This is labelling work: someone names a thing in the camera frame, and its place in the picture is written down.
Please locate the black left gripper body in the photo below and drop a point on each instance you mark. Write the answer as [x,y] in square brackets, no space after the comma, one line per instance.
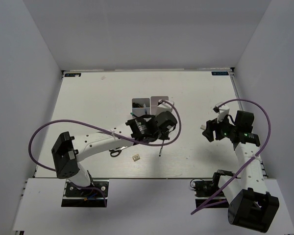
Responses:
[164,135]

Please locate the black handled scissors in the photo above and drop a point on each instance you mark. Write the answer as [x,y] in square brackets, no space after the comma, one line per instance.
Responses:
[116,152]

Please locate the white right organizer box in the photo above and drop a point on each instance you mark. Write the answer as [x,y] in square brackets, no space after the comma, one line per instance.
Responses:
[154,103]

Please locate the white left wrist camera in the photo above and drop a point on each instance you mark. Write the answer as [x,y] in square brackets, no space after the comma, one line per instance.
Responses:
[163,107]

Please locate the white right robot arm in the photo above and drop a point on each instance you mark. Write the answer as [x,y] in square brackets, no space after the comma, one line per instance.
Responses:
[251,206]

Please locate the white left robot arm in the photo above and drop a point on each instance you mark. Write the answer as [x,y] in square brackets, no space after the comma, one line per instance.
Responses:
[68,151]

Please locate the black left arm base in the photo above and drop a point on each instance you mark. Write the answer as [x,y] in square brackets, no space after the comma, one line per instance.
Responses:
[81,198]

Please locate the black item in organizer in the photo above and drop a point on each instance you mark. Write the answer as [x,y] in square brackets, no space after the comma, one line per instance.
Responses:
[137,105]

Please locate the small tan eraser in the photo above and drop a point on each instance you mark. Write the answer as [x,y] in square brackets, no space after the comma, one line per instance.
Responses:
[136,157]

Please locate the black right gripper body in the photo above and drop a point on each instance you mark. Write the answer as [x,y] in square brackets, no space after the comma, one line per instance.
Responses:
[223,129]

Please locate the white left organizer box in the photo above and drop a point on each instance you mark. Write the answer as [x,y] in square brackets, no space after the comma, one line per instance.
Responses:
[140,111]

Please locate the white organizer box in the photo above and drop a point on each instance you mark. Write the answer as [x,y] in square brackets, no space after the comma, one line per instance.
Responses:
[140,111]
[154,103]

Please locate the grey white eraser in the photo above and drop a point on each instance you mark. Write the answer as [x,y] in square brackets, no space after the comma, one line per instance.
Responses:
[203,127]

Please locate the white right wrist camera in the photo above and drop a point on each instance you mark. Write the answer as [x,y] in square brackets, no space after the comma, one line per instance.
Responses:
[222,111]

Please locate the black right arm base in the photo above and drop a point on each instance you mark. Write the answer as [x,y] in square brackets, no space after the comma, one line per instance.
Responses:
[205,188]

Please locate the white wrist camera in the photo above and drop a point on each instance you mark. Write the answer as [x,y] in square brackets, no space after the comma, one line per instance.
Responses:
[222,111]
[163,107]

